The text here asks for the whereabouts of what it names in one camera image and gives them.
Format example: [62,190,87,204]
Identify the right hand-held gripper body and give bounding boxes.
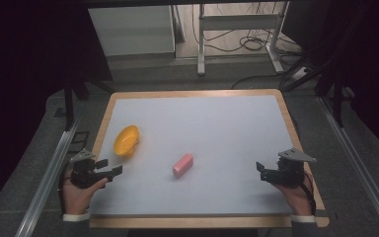
[264,147,318,189]

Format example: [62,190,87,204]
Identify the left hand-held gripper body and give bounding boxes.
[69,148,114,190]

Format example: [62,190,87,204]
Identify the orange mango fruit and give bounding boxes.
[113,124,141,158]

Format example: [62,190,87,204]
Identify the pink soap bar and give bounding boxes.
[172,153,194,179]

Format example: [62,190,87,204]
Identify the person's left hand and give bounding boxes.
[62,169,109,217]

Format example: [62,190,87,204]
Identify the person's right hand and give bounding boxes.
[271,170,315,217]

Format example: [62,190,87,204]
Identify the black metal stand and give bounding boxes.
[62,77,91,132]
[314,64,347,128]

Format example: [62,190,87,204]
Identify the black curtain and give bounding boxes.
[281,0,379,161]
[0,0,114,221]

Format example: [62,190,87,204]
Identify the white cabinet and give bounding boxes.
[88,5,177,57]

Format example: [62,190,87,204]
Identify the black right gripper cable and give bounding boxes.
[299,173,318,216]

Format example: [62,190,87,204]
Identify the aluminium rail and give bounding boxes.
[14,118,81,237]
[318,96,379,237]

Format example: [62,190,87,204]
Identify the black floor cables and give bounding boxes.
[190,2,303,55]

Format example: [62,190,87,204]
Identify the white metal desk frame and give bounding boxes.
[196,2,291,77]

